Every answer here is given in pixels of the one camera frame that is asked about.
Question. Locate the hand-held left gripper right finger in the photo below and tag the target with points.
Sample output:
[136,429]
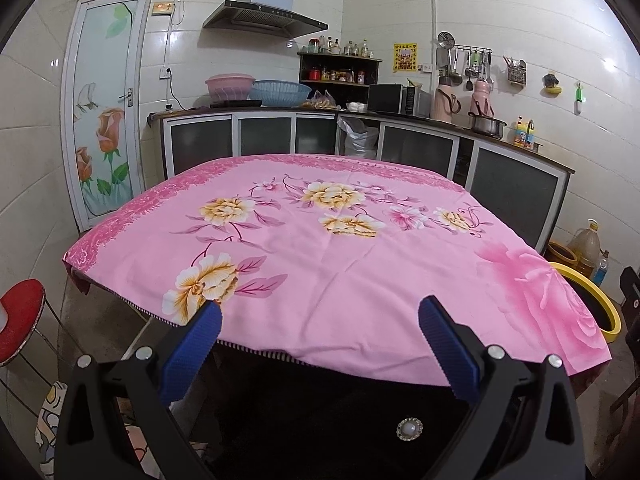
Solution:
[447,350]

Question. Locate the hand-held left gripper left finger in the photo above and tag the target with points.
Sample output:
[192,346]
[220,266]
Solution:
[192,355]

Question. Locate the yellow round trash bin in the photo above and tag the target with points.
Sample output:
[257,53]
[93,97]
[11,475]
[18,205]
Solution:
[613,321]

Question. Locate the pearl button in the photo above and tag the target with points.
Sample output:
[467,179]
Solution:
[409,430]

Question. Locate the person's dark clothing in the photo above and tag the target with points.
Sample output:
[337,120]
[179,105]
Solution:
[325,425]

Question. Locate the pink floral tablecloth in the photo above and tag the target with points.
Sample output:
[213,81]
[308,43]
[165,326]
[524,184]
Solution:
[325,270]

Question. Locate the brown plastic bucket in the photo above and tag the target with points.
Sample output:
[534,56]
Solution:
[560,255]

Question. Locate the cartoon printed cushion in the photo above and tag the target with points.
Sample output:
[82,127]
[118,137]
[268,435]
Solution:
[50,425]

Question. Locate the large cooking oil jug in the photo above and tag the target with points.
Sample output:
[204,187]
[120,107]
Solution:
[585,250]

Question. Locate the blue plastic bottle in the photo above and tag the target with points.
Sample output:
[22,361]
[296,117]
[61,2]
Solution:
[600,272]

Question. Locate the long glass-door counter cabinet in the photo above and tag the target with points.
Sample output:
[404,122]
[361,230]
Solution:
[515,190]

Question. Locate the red round stool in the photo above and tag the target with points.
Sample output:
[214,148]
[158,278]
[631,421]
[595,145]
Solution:
[20,320]

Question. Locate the dark wooden chair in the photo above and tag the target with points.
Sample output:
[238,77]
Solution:
[631,290]

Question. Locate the short glass-door counter cabinet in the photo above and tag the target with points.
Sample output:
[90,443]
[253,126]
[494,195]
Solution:
[200,140]

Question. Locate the yellow dish soap bottle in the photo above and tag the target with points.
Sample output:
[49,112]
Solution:
[522,135]

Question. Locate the steel cooking pot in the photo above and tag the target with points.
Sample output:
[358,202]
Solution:
[487,125]

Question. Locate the white sack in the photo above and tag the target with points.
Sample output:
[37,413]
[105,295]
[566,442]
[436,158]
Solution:
[357,137]

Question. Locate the pink thermos flask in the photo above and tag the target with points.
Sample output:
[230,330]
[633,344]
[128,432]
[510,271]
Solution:
[481,97]
[445,100]

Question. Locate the black induction cooktop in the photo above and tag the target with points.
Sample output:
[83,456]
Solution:
[235,103]

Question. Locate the black microwave oven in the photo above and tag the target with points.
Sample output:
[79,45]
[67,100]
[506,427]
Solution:
[395,100]

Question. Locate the flower painted glass door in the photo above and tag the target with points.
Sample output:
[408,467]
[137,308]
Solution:
[105,110]

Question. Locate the pink plastic basin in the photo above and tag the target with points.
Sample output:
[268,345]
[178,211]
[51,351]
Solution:
[227,87]

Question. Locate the blue plastic basin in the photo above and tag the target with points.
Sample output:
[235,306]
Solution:
[280,92]

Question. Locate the clear bag of food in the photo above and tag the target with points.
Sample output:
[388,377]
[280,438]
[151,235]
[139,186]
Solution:
[320,101]

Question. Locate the green and white brush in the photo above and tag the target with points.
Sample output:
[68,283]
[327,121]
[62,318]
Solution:
[579,97]

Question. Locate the red canister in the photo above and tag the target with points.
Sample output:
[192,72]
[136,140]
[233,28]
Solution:
[314,73]

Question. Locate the dark corner spice shelf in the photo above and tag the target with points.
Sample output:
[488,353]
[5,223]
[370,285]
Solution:
[340,60]

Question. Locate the row of spice jars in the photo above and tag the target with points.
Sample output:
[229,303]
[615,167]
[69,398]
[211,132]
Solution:
[340,47]

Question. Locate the steel range hood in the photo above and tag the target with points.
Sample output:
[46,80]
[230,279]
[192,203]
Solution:
[265,17]

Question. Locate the white wall socket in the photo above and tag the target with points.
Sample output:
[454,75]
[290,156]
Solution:
[165,73]

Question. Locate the yellow wall sponge holder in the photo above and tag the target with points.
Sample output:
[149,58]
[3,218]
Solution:
[552,85]

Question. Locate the rail of hanging utensils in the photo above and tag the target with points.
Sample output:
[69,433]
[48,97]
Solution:
[465,60]

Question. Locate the yellow wall poster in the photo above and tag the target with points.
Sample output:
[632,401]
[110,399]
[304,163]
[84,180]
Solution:
[405,57]

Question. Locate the orange electric wall box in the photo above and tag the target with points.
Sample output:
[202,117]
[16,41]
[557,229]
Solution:
[162,8]

